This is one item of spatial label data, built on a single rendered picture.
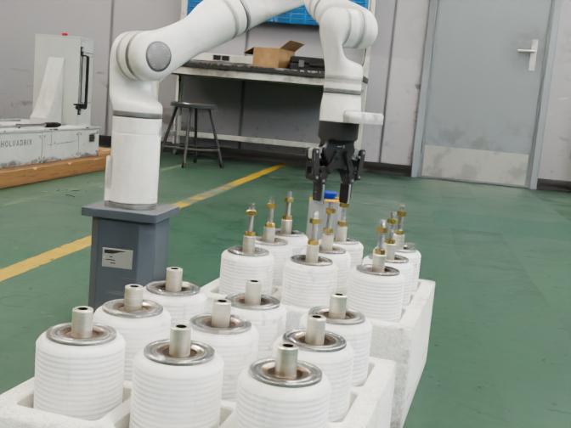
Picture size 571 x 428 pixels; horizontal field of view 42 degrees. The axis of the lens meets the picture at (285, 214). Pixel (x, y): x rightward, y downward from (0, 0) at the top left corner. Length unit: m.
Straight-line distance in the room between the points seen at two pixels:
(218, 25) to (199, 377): 0.87
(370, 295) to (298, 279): 0.13
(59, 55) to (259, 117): 2.15
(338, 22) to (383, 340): 0.56
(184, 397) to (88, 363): 0.11
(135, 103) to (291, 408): 0.81
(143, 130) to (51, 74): 3.42
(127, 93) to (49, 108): 3.28
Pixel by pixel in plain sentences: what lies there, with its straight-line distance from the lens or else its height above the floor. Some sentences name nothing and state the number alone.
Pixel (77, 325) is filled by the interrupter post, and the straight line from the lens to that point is 0.86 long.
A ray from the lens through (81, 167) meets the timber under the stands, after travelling 4.58.
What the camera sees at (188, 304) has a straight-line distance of 1.04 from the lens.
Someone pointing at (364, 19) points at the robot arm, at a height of 0.68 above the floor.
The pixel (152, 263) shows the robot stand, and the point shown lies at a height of 0.20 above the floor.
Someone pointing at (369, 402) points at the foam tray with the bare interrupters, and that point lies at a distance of 0.93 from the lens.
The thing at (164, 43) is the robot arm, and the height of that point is 0.61.
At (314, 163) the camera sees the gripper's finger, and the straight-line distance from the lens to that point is 1.37.
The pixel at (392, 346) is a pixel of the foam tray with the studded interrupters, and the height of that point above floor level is 0.15.
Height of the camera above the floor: 0.53
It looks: 9 degrees down
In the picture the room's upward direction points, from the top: 5 degrees clockwise
